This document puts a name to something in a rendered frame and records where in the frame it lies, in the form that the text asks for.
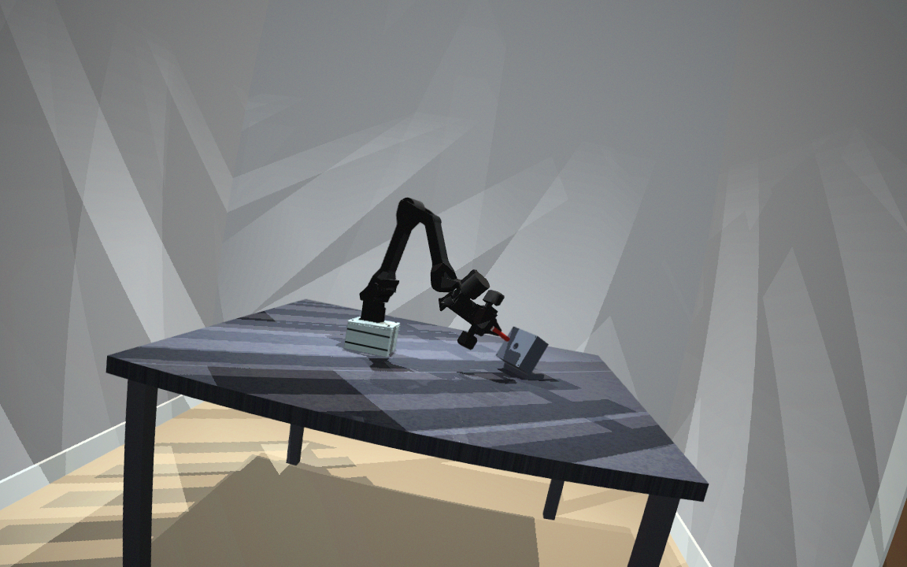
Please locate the red peg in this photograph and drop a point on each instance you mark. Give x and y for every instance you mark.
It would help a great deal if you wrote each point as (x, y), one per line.
(506, 338)

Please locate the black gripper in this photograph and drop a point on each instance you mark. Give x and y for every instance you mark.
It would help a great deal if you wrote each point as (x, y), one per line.
(467, 339)

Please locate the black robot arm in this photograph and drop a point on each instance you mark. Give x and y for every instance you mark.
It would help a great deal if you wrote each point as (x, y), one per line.
(443, 278)

